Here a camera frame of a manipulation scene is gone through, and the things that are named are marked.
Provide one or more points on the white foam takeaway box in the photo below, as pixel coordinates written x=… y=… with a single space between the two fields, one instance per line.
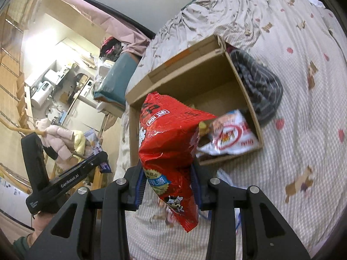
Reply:
x=105 y=67

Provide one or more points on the white cartoon snack packet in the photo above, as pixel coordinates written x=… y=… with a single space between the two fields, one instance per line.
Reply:
x=93 y=143

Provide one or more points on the cardboard box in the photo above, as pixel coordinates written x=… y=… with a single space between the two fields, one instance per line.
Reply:
x=195 y=86

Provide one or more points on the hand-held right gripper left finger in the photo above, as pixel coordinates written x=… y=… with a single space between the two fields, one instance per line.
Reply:
x=138 y=192

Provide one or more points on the pink puffer jacket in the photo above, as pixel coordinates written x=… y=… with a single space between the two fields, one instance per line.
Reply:
x=58 y=140

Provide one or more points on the teal cushion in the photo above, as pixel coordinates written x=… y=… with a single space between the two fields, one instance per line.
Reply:
x=116 y=81

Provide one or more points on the yellow snack packet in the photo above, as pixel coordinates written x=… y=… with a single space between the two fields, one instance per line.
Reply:
x=203 y=128

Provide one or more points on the person's left hand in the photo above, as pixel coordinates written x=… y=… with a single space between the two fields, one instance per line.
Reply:
x=40 y=222

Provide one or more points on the dark striped cloth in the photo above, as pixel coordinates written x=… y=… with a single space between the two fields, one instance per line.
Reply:
x=260 y=86

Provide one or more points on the large red snack bag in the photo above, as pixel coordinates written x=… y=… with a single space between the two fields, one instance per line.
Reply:
x=168 y=146

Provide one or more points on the person's left forearm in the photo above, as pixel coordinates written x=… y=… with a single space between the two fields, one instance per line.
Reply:
x=23 y=246

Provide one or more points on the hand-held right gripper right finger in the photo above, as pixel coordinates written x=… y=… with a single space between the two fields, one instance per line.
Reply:
x=198 y=195

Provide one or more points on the pink curtain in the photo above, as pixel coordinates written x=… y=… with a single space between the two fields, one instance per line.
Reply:
x=108 y=19

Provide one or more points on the black metal frame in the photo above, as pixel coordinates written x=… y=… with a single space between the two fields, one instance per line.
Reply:
x=108 y=8

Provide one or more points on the checked printed blanket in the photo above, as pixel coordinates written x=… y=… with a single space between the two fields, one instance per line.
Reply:
x=298 y=113

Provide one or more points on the white water heater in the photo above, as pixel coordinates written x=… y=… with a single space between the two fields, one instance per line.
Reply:
x=42 y=94

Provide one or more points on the white red snack packet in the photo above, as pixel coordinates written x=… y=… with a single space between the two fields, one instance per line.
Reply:
x=233 y=135

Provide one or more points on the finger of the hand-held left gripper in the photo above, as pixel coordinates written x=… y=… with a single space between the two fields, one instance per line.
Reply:
x=96 y=160

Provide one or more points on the pile of clothes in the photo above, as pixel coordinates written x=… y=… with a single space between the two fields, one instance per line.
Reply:
x=111 y=47

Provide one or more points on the yellow jacket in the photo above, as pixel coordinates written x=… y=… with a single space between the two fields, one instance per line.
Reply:
x=79 y=142

